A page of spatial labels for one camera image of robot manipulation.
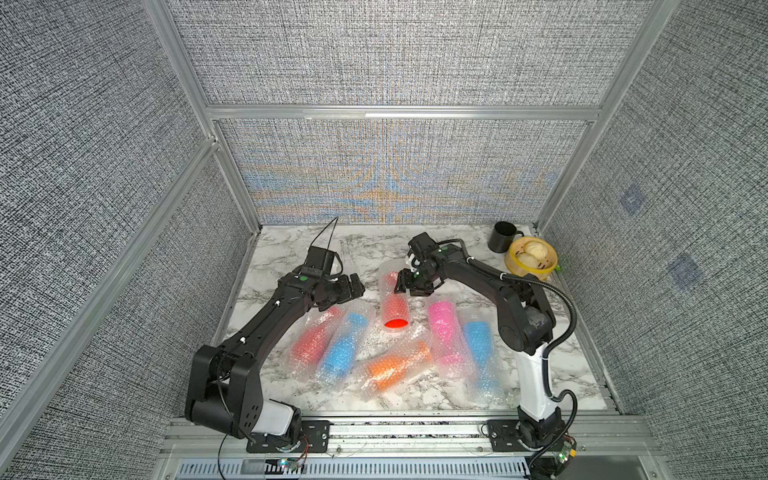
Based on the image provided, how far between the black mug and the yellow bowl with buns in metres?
0.02

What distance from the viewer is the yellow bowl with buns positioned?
1.04m

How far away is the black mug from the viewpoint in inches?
42.9
